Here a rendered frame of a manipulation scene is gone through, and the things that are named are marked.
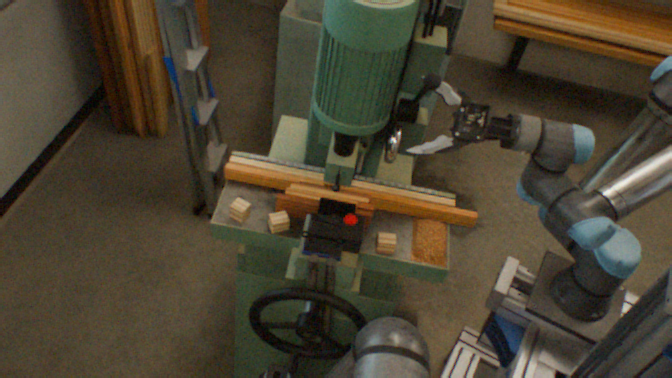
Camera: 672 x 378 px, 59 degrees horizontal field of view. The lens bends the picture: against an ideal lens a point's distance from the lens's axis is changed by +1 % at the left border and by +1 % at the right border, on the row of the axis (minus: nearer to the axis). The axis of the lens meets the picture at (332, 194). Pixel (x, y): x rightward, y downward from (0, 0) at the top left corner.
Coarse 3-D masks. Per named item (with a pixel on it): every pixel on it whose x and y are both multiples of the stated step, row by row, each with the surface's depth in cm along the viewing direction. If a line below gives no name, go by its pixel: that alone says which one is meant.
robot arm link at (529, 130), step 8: (520, 120) 116; (528, 120) 115; (536, 120) 116; (520, 128) 115; (528, 128) 115; (536, 128) 115; (520, 136) 115; (528, 136) 115; (536, 136) 115; (520, 144) 116; (528, 144) 115; (536, 144) 115; (520, 152) 118; (528, 152) 117
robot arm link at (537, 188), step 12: (528, 168) 123; (540, 168) 120; (528, 180) 124; (540, 180) 121; (552, 180) 120; (564, 180) 120; (528, 192) 125; (540, 192) 121; (552, 192) 119; (540, 204) 127
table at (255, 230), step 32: (224, 192) 153; (256, 192) 154; (224, 224) 146; (256, 224) 147; (384, 224) 153; (448, 224) 156; (384, 256) 146; (448, 256) 148; (320, 288) 142; (352, 288) 142
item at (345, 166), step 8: (328, 160) 142; (336, 160) 142; (344, 160) 142; (352, 160) 143; (328, 168) 142; (336, 168) 142; (344, 168) 142; (352, 168) 141; (328, 176) 144; (344, 176) 144; (352, 176) 144; (344, 184) 146
